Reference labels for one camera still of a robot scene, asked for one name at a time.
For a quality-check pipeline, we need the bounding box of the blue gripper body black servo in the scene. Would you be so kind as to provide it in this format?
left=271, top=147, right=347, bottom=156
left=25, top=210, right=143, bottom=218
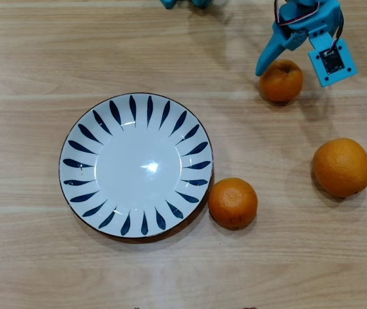
left=278, top=0, right=344, bottom=39

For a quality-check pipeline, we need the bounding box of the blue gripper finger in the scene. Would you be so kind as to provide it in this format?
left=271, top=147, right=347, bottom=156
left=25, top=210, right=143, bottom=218
left=255, top=23, right=297, bottom=77
left=287, top=29, right=310, bottom=52

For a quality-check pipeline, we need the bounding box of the small orange with stem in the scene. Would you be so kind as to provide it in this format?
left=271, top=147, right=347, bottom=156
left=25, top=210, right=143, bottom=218
left=259, top=59, right=304, bottom=103

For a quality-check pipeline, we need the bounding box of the large pebbly orange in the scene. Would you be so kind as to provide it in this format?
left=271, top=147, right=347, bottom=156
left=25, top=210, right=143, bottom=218
left=312, top=137, right=367, bottom=198

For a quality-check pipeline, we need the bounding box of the white plate blue leaf pattern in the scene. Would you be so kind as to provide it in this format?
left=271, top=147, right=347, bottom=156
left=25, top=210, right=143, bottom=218
left=58, top=93, right=214, bottom=239

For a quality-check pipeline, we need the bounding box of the medium round orange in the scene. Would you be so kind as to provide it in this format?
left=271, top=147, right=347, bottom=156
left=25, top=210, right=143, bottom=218
left=207, top=177, right=259, bottom=229

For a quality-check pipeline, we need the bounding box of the black camera cable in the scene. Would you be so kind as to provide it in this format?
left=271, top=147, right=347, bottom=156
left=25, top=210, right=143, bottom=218
left=330, top=8, right=346, bottom=52

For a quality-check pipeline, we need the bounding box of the red white servo cable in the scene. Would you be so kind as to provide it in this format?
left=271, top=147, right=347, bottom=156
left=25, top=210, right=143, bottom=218
left=273, top=0, right=320, bottom=26

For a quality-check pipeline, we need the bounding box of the wrist camera on blue mount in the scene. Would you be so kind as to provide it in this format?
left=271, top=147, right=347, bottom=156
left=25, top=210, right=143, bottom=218
left=308, top=32, right=359, bottom=88

